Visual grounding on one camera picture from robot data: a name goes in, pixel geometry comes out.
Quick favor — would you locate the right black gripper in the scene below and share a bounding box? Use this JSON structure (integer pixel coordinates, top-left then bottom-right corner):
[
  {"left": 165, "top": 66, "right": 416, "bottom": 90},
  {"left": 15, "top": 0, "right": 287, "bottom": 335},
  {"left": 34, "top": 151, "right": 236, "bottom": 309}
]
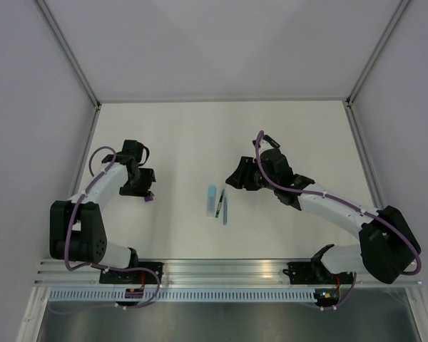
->
[{"left": 225, "top": 156, "right": 277, "bottom": 191}]

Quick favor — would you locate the light blue highlighter cap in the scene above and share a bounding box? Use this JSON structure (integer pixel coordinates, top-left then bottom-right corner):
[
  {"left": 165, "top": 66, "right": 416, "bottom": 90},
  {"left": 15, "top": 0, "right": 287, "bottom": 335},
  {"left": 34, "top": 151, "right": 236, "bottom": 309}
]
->
[{"left": 208, "top": 185, "right": 217, "bottom": 198}]

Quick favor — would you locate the blue pen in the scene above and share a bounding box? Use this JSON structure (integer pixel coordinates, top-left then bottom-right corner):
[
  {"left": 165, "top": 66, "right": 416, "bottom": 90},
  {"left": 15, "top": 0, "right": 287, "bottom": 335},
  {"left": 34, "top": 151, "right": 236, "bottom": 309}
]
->
[{"left": 222, "top": 203, "right": 228, "bottom": 226}]

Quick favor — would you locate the light blue highlighter body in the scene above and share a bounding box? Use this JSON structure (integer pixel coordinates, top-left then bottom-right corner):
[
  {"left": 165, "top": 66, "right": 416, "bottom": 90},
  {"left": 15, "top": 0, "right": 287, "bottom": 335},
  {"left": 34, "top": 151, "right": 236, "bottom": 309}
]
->
[{"left": 206, "top": 195, "right": 217, "bottom": 217}]

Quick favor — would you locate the green pen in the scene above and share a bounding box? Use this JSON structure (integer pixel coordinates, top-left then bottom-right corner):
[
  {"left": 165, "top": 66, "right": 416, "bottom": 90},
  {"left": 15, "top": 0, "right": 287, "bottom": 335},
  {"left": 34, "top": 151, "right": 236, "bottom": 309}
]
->
[{"left": 215, "top": 189, "right": 225, "bottom": 219}]

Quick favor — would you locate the purple black highlighter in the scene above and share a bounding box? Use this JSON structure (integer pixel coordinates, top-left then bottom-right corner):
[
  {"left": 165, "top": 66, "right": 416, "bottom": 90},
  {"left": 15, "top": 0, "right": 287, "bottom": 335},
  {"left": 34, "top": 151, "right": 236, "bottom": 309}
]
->
[{"left": 261, "top": 135, "right": 280, "bottom": 150}]

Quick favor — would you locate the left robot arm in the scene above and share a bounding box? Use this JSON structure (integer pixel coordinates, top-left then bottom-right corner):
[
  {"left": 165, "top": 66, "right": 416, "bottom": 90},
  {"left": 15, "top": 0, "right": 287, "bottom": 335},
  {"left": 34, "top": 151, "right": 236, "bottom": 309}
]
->
[{"left": 49, "top": 140, "right": 156, "bottom": 284}]

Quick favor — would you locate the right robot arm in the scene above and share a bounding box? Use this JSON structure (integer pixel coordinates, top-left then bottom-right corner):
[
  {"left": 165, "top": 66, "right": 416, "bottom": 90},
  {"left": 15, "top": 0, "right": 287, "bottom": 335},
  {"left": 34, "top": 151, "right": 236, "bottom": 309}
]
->
[{"left": 225, "top": 149, "right": 422, "bottom": 284}]

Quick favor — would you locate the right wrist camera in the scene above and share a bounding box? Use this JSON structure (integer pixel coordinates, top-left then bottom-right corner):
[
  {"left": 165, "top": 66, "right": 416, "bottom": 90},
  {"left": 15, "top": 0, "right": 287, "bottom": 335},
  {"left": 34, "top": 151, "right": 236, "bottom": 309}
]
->
[{"left": 253, "top": 140, "right": 273, "bottom": 152}]

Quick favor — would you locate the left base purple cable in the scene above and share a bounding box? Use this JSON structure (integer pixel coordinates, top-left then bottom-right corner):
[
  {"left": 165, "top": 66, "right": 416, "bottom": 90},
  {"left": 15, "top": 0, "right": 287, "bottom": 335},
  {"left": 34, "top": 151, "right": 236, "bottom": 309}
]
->
[{"left": 49, "top": 266, "right": 163, "bottom": 315}]

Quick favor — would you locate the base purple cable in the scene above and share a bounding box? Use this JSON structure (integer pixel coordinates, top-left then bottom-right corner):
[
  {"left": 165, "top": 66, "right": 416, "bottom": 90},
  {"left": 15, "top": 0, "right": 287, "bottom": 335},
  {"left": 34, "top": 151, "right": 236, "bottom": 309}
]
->
[
  {"left": 315, "top": 272, "right": 357, "bottom": 313},
  {"left": 49, "top": 266, "right": 163, "bottom": 315}
]

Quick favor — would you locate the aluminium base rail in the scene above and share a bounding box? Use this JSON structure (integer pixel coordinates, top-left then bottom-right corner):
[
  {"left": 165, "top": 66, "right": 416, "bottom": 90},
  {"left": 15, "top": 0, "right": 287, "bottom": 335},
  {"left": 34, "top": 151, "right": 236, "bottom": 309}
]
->
[{"left": 159, "top": 259, "right": 297, "bottom": 288}]

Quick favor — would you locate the right aluminium frame post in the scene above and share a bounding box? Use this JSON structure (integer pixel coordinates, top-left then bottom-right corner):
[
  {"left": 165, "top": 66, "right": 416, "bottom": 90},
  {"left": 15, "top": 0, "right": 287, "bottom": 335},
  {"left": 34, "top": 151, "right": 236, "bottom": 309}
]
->
[{"left": 345, "top": 0, "right": 414, "bottom": 108}]

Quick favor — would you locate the aluminium frame post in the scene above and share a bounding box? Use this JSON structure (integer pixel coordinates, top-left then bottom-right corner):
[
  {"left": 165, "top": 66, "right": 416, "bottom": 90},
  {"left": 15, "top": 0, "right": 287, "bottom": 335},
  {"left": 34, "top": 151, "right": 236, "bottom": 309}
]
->
[
  {"left": 33, "top": 0, "right": 101, "bottom": 108},
  {"left": 345, "top": 0, "right": 414, "bottom": 108}
]

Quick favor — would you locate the slotted cable duct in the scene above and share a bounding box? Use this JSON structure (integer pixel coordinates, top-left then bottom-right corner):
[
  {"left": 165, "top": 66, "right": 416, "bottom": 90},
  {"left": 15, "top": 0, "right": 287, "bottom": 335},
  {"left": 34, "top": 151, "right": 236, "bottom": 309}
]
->
[{"left": 49, "top": 286, "right": 316, "bottom": 303}]

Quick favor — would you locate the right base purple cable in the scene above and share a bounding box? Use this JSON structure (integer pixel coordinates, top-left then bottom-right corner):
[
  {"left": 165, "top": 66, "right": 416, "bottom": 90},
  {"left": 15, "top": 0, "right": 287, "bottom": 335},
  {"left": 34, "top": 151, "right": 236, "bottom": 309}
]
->
[{"left": 315, "top": 272, "right": 357, "bottom": 313}]

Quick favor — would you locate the left aluminium frame post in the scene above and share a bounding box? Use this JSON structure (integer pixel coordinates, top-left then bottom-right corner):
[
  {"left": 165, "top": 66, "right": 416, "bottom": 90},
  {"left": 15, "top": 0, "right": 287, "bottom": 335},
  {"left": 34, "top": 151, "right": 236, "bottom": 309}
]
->
[{"left": 33, "top": 0, "right": 101, "bottom": 108}]

